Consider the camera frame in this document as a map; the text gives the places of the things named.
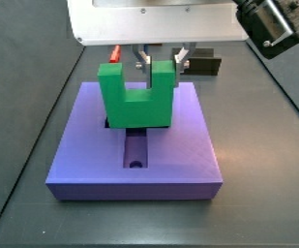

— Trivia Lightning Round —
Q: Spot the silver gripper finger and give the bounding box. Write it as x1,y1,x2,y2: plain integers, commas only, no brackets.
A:
173,42,196,86
130,44,150,88

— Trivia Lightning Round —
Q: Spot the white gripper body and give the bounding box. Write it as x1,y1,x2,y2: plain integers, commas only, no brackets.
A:
65,0,246,46

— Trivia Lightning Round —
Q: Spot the green U-shaped block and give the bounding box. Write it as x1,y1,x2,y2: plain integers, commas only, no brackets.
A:
97,60,174,128

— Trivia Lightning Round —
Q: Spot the purple board with cross slot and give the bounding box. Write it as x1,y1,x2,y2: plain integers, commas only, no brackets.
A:
45,82,222,201

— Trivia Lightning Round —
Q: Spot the blue hexagonal peg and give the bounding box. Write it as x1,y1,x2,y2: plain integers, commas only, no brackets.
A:
142,44,149,55

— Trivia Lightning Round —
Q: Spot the red small peg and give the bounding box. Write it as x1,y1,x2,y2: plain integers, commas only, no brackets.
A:
108,45,120,63

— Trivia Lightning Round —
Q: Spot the black fixture bracket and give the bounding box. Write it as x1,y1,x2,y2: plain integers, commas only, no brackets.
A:
182,48,221,76

